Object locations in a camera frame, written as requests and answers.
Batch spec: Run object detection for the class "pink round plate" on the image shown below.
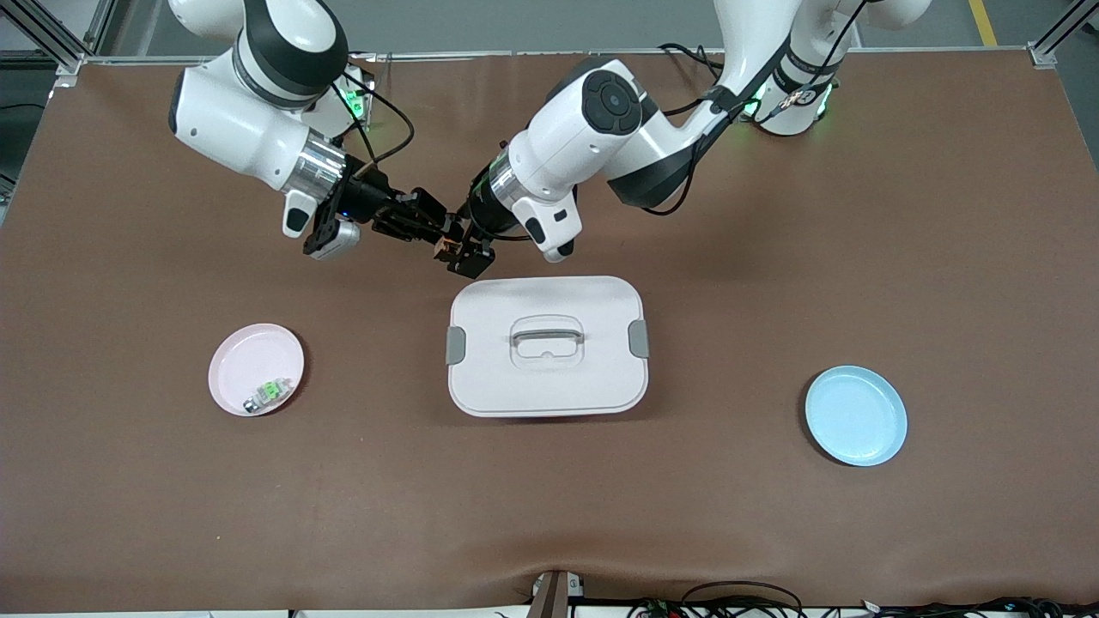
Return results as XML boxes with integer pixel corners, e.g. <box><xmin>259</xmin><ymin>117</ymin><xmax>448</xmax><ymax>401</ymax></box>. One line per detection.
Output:
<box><xmin>208</xmin><ymin>323</ymin><xmax>306</xmax><ymax>418</ymax></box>

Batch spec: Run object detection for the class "metal bracket at table edge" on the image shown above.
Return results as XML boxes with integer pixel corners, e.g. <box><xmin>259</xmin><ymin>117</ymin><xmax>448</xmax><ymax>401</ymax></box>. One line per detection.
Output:
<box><xmin>531</xmin><ymin>569</ymin><xmax>586</xmax><ymax>618</ymax></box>

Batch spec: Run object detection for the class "green switch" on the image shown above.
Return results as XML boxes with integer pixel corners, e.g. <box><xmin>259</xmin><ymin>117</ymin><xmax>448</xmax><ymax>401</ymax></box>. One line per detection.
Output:
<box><xmin>243</xmin><ymin>378</ymin><xmax>293</xmax><ymax>414</ymax></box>

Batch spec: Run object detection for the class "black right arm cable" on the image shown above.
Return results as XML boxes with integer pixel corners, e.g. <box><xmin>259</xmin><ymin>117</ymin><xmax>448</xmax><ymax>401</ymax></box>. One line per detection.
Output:
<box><xmin>331</xmin><ymin>73</ymin><xmax>416</xmax><ymax>174</ymax></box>

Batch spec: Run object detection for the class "black looped cable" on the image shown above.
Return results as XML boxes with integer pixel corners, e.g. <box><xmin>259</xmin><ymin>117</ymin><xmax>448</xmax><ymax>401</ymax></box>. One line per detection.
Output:
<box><xmin>678</xmin><ymin>581</ymin><xmax>805</xmax><ymax>618</ymax></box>

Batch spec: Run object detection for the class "bundle of thin cables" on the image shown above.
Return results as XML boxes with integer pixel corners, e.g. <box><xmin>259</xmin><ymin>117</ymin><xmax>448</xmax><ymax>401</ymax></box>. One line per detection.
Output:
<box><xmin>627</xmin><ymin>595</ymin><xmax>1099</xmax><ymax>618</ymax></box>

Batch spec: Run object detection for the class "aluminium frame profile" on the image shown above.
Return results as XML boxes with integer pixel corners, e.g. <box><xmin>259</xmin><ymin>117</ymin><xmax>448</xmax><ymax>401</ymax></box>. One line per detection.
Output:
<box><xmin>0</xmin><ymin>0</ymin><xmax>117</xmax><ymax>76</ymax></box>
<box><xmin>1028</xmin><ymin>0</ymin><xmax>1099</xmax><ymax>70</ymax></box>

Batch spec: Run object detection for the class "blue round plate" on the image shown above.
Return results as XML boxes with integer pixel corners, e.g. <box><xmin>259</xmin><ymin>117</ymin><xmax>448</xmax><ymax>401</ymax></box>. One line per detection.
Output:
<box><xmin>805</xmin><ymin>366</ymin><xmax>908</xmax><ymax>468</ymax></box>

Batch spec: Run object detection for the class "brown table mat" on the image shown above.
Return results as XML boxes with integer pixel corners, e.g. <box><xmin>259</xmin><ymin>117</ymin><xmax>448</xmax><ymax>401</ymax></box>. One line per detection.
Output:
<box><xmin>0</xmin><ymin>50</ymin><xmax>1099</xmax><ymax>612</ymax></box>

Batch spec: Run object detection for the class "silver table edge rail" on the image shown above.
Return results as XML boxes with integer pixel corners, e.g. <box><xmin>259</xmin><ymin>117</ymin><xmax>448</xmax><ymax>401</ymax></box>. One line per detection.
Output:
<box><xmin>82</xmin><ymin>47</ymin><xmax>1031</xmax><ymax>65</ymax></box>

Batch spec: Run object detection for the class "white lidded box grey handle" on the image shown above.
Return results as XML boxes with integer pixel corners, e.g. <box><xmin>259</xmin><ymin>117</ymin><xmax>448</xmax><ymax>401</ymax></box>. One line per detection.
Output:
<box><xmin>446</xmin><ymin>275</ymin><xmax>651</xmax><ymax>419</ymax></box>

